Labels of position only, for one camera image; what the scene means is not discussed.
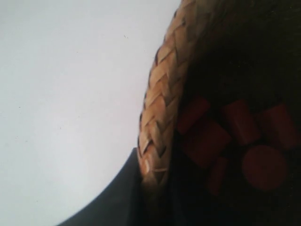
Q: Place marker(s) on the red cylinder far right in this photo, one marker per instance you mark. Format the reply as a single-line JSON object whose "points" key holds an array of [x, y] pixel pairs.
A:
{"points": [[278, 127]]}

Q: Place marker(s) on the large red cylinder lying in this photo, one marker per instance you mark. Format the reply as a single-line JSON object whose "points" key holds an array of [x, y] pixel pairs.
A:
{"points": [[205, 141]]}

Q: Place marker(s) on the red cylinder upper left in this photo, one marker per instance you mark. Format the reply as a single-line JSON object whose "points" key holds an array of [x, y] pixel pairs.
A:
{"points": [[190, 113]]}

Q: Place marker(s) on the red cylinder centre lying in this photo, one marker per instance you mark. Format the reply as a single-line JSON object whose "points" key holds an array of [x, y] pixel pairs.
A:
{"points": [[241, 122]]}

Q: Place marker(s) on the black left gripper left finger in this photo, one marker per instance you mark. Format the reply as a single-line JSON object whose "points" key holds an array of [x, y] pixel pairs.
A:
{"points": [[120, 203]]}

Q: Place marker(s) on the red cylinder showing round end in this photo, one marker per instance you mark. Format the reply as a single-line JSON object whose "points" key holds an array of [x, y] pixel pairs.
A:
{"points": [[264, 167]]}

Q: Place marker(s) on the small red cylinder bottom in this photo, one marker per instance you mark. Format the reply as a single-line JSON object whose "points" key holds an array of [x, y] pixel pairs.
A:
{"points": [[216, 175]]}

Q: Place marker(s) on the brown woven straw basket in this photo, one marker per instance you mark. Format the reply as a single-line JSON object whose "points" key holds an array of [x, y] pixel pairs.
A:
{"points": [[224, 51]]}

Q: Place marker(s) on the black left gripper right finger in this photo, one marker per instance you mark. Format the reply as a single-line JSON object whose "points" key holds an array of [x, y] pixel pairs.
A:
{"points": [[188, 198]]}

